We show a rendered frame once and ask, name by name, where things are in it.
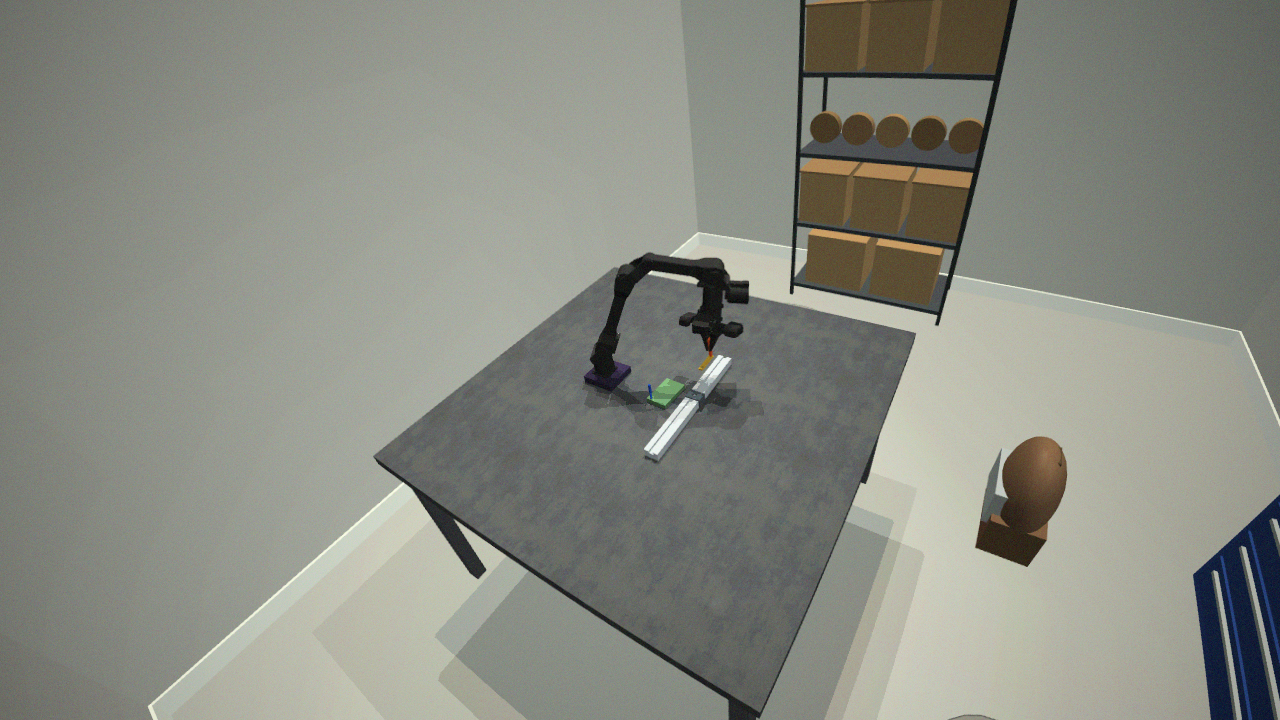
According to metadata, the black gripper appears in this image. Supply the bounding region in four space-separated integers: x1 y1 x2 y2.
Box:
678 302 742 352

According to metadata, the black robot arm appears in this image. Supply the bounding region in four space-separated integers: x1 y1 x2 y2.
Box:
590 252 749 378

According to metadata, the green flat tray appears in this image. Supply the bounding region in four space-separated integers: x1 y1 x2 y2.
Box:
646 378 685 409

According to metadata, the light grey metal rail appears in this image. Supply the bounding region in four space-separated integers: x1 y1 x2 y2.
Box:
644 355 732 460

